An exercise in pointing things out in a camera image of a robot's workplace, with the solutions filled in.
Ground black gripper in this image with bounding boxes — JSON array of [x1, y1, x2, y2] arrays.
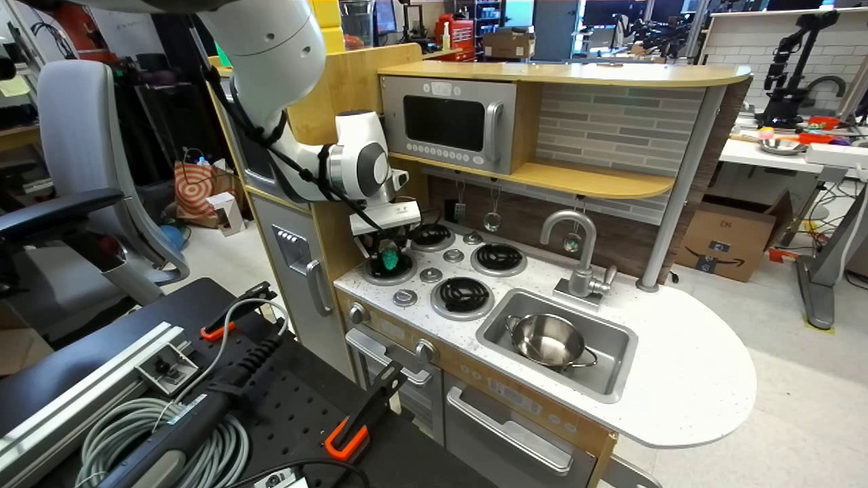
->
[[362, 224, 411, 260]]

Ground teal blue toy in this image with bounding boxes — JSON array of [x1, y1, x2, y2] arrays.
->
[[383, 250, 398, 271]]

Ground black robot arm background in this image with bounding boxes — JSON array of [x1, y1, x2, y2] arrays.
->
[[757, 12, 845, 127]]

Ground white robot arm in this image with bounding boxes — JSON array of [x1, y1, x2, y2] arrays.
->
[[83, 0, 421, 271]]

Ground toy microwave oven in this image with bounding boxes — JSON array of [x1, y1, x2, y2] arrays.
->
[[379, 77, 517, 174]]

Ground wooden toy kitchen unit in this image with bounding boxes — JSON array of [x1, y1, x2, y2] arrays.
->
[[255, 47, 757, 488]]

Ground steel pot in sink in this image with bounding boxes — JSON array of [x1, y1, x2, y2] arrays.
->
[[507, 311, 596, 372]]

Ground silver toy faucet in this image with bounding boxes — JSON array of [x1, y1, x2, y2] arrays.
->
[[539, 210, 616, 302]]

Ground grey toy sink basin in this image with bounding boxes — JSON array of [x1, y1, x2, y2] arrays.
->
[[476, 289, 638, 403]]

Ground front left stove burner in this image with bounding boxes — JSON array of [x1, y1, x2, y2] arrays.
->
[[362, 250, 414, 285]]

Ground stove burner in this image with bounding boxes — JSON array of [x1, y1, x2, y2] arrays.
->
[[471, 243, 526, 276], [430, 276, 494, 319], [408, 222, 452, 252], [362, 250, 414, 285]]

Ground back left stove burner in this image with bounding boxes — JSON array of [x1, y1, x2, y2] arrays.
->
[[408, 222, 452, 252]]

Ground front right stove burner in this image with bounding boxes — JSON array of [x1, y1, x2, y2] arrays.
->
[[430, 276, 494, 319]]

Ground back right stove burner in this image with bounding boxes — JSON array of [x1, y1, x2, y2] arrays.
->
[[471, 243, 526, 276]]

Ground orange black clamp rear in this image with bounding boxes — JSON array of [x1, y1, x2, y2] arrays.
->
[[197, 281, 273, 345]]

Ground orange patterned bag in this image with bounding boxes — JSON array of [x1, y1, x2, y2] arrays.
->
[[173, 163, 219, 227]]

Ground coloured foam blocks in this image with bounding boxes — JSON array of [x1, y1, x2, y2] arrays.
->
[[308, 0, 343, 54]]

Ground grey office chair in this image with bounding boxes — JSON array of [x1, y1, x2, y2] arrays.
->
[[0, 60, 190, 304]]

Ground cardboard box on floor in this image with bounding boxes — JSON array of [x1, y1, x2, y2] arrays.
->
[[674, 193, 792, 281]]

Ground grey oven door handle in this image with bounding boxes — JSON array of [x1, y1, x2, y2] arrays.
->
[[343, 325, 426, 372]]

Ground coiled grey cable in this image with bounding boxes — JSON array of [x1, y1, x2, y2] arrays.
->
[[72, 397, 251, 488]]

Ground aluminium rail on table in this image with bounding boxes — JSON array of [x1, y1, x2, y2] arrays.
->
[[0, 322, 182, 486]]

